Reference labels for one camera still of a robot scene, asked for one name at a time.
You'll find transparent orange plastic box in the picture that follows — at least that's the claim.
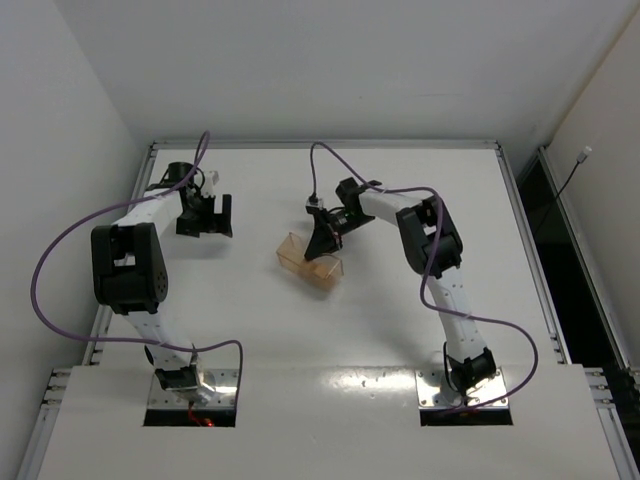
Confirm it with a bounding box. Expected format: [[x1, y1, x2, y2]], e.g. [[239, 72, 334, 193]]
[[276, 232, 344, 291]]

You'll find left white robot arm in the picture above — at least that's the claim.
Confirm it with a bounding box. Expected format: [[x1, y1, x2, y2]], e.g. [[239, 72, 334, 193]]
[[91, 162, 233, 404]]

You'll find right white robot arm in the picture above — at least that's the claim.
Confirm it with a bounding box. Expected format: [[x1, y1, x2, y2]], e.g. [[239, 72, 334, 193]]
[[304, 178, 497, 396]]

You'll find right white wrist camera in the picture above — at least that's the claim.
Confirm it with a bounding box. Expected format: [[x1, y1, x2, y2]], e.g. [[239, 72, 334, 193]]
[[305, 195, 325, 214]]

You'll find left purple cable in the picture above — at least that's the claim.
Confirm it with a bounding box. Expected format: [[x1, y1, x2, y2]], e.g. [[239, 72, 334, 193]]
[[30, 130, 244, 396]]

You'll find purple cable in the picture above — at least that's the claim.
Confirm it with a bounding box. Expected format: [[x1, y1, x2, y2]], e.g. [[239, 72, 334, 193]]
[[308, 142, 539, 416], [30, 130, 244, 396]]

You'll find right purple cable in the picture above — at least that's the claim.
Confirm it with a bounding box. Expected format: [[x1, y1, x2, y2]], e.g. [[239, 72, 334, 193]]
[[308, 142, 539, 416]]

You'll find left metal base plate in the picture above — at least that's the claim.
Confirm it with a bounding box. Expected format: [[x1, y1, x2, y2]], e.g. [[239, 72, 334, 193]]
[[146, 369, 240, 411]]

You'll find metal base plate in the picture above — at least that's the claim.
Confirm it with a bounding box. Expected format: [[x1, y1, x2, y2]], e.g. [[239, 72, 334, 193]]
[[146, 369, 240, 411], [414, 368, 510, 412]]

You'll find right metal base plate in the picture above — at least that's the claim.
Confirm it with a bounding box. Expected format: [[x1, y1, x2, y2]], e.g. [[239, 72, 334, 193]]
[[414, 368, 510, 412]]

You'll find black wall cable white plug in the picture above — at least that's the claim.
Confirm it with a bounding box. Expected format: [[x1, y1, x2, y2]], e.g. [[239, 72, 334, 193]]
[[533, 145, 593, 237]]

